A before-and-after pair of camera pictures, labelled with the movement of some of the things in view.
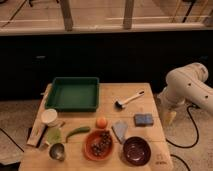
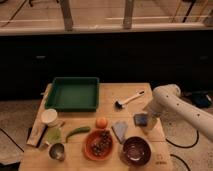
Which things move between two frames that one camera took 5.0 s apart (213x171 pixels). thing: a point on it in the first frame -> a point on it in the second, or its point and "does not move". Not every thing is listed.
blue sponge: (143, 120) does not move
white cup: (49, 116) does not move
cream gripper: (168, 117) -> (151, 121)
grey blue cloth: (120, 129) does not move
